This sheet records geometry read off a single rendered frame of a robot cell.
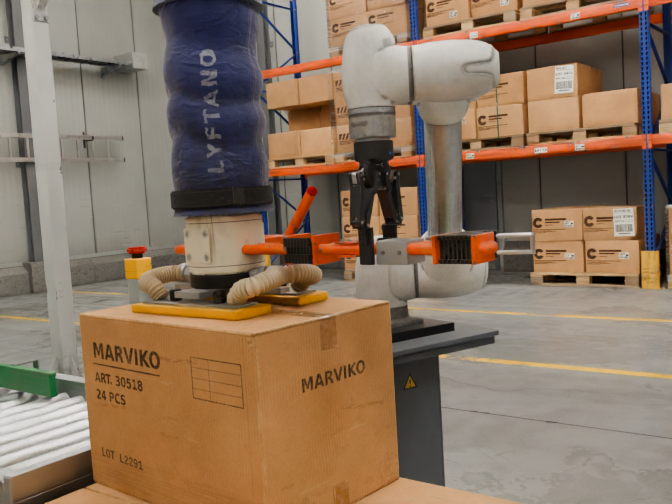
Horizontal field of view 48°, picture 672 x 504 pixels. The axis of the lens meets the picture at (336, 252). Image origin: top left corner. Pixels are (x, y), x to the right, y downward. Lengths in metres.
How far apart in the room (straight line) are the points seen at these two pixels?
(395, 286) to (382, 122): 0.92
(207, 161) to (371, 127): 0.39
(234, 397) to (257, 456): 0.11
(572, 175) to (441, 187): 8.12
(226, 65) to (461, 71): 0.51
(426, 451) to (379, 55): 1.34
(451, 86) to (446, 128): 0.62
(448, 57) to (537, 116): 7.57
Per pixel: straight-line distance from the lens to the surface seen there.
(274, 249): 1.56
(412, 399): 2.30
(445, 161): 2.06
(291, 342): 1.43
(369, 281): 2.24
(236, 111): 1.62
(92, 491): 1.88
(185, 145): 1.63
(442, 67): 1.40
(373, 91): 1.40
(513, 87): 9.13
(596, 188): 10.09
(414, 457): 2.35
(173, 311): 1.64
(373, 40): 1.42
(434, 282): 2.24
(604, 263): 8.77
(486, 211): 10.58
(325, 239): 1.51
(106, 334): 1.75
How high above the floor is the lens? 1.18
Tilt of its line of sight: 4 degrees down
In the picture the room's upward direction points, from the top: 3 degrees counter-clockwise
